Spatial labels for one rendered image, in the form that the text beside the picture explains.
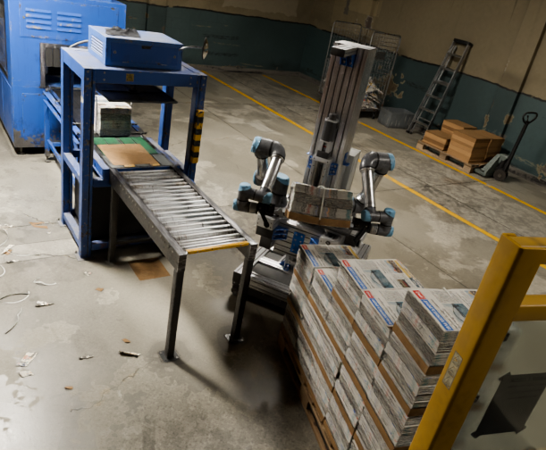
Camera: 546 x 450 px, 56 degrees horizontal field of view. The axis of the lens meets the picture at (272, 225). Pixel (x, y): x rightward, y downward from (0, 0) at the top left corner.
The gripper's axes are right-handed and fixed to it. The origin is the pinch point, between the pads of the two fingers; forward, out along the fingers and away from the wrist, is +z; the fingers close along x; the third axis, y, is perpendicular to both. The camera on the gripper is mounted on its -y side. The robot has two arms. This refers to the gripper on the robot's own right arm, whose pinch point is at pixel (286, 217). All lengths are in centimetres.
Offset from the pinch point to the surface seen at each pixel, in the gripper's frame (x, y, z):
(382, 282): -75, -19, 50
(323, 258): -12.3, -20.7, 27.7
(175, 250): -28, -30, -63
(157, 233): -6, -25, -79
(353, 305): -75, -34, 38
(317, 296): -32, -41, 25
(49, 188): 197, -28, -230
